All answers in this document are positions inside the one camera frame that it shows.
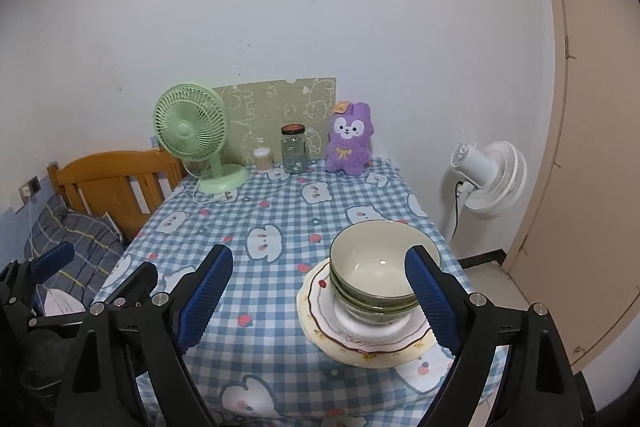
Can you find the wall socket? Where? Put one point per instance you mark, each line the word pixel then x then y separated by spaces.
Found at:
pixel 34 183

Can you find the purple plush toy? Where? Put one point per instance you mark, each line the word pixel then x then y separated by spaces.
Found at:
pixel 347 152

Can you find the wooden bed headboard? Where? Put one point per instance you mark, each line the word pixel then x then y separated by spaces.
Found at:
pixel 110 167

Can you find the white standing fan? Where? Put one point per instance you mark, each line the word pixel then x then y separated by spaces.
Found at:
pixel 500 179

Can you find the grey plaid pillow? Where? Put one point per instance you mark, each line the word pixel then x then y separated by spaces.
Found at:
pixel 80 237

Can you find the green printed board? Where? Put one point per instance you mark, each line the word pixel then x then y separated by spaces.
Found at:
pixel 270 102

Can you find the scalloped yellow flower plate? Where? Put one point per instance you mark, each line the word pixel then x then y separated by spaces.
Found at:
pixel 360 359

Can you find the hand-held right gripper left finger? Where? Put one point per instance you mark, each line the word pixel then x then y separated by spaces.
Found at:
pixel 205 302

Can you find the green desk fan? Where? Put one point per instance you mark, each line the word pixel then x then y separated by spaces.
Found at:
pixel 185 127

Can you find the cream floral bowl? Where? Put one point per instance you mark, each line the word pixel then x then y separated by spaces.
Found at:
pixel 370 252
pixel 370 314
pixel 365 302

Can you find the blue checked tablecloth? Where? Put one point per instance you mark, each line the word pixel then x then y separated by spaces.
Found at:
pixel 280 307

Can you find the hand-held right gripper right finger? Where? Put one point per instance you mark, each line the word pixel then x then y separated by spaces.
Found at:
pixel 432 302

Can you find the beige door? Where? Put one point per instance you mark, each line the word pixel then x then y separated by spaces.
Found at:
pixel 590 132

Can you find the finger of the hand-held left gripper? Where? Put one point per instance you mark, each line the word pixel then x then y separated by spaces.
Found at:
pixel 52 259
pixel 135 279

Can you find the white plate with red pattern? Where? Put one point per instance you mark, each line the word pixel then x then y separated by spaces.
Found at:
pixel 330 317

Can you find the small toothpick container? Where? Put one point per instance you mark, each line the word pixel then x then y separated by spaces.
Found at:
pixel 262 161

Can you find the glass jar with black lid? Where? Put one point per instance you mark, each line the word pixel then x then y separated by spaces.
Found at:
pixel 294 154

